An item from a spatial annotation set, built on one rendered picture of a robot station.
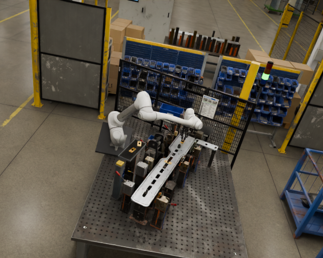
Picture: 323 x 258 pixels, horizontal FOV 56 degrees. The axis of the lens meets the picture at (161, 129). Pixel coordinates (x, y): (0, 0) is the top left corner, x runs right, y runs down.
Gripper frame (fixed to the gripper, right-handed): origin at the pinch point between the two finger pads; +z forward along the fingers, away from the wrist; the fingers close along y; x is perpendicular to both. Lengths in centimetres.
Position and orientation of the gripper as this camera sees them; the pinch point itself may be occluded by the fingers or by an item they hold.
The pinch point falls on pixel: (183, 138)
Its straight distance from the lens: 370.5
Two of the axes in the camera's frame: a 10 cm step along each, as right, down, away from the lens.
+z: -1.6, 8.4, 5.2
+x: 3.9, -4.3, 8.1
